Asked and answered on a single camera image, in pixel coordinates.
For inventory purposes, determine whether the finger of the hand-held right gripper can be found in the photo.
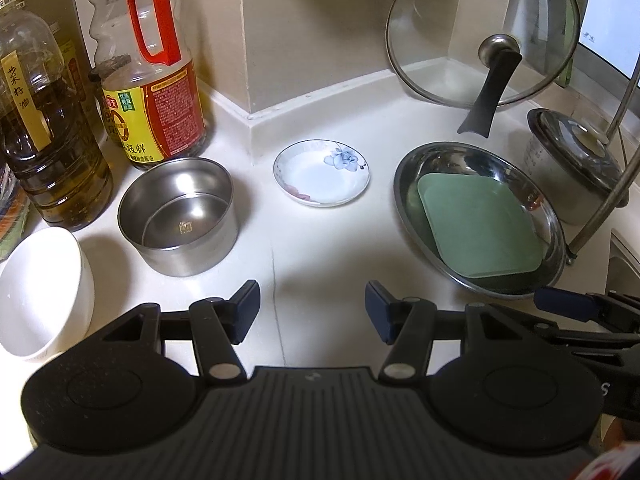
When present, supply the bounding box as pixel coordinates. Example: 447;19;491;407
525;324;640;362
533;286;640;335

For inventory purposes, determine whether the red handle soy sauce bottle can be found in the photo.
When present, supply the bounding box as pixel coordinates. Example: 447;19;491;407
87;0;208;171

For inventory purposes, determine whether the large stainless steel plate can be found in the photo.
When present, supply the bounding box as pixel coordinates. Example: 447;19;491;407
392;141;568;301

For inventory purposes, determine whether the green square plate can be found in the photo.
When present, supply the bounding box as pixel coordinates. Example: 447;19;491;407
416;172;545;279

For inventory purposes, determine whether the large clear cooking oil bottle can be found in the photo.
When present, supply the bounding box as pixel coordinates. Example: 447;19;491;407
0;2;115;233

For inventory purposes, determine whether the amber condiment bottle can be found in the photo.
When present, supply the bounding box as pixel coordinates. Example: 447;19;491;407
47;22;101;128

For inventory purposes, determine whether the white panel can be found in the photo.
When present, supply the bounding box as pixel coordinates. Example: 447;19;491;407
579;0;640;81

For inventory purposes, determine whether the glass pot lid black handle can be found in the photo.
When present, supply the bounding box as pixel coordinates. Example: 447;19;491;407
385;0;582;138

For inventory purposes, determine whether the colorful plastic packet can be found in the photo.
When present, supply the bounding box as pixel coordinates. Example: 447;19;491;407
0;165;31;261

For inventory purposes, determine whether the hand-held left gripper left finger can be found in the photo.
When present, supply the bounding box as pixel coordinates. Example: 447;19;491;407
102;280;262;380

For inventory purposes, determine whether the small pot lid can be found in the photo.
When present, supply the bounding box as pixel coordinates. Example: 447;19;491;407
527;107;628;193

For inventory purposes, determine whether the small floral white plate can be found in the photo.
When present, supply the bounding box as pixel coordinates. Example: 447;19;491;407
273;139;372;207

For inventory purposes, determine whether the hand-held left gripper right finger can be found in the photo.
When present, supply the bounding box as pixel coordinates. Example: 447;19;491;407
365;280;533;382

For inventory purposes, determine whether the green strip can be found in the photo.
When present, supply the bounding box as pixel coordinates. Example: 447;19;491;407
559;0;584;88

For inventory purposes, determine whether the white ceramic bowl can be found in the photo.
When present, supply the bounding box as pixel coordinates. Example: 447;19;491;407
0;226;96;362

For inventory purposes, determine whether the steel sink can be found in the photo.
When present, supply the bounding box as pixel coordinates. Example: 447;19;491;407
607;230;640;301

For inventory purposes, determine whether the stainless steel bowl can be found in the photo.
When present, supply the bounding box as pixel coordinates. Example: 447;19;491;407
117;156;240;277

